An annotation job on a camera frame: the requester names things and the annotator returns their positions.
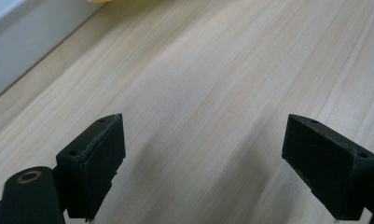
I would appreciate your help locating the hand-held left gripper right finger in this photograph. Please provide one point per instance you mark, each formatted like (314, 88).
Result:
(327, 165)

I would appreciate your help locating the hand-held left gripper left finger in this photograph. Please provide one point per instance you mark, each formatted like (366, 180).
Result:
(97, 161)

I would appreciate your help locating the citrus print cloth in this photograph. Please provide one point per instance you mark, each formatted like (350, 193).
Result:
(99, 1)

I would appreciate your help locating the white plastic tray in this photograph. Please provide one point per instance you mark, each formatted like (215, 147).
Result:
(20, 46)

